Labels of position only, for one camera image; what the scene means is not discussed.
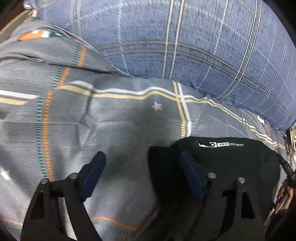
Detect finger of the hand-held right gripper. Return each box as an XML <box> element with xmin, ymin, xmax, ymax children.
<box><xmin>279</xmin><ymin>159</ymin><xmax>296</xmax><ymax>181</ymax></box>

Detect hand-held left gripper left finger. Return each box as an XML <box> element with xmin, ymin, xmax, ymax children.
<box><xmin>20</xmin><ymin>151</ymin><xmax>107</xmax><ymax>241</ymax></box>

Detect black pants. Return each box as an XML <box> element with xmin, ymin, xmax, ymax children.
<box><xmin>148</xmin><ymin>137</ymin><xmax>287</xmax><ymax>241</ymax></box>

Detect blue plaid pillow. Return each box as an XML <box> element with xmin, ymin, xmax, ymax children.
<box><xmin>37</xmin><ymin>0</ymin><xmax>296</xmax><ymax>131</ymax></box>

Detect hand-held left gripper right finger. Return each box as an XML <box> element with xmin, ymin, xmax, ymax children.
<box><xmin>180</xmin><ymin>151</ymin><xmax>265</xmax><ymax>241</ymax></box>

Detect brown headboard cushion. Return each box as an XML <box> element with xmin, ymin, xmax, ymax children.
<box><xmin>0</xmin><ymin>0</ymin><xmax>31</xmax><ymax>40</ymax></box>

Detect grey striped star bed sheet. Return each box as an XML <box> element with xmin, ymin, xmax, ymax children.
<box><xmin>0</xmin><ymin>21</ymin><xmax>296</xmax><ymax>241</ymax></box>

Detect person's right hand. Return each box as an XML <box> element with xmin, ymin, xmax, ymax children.
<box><xmin>276</xmin><ymin>183</ymin><xmax>294</xmax><ymax>215</ymax></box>

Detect metallic clutter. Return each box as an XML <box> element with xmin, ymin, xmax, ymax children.
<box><xmin>285</xmin><ymin>124</ymin><xmax>296</xmax><ymax>151</ymax></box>

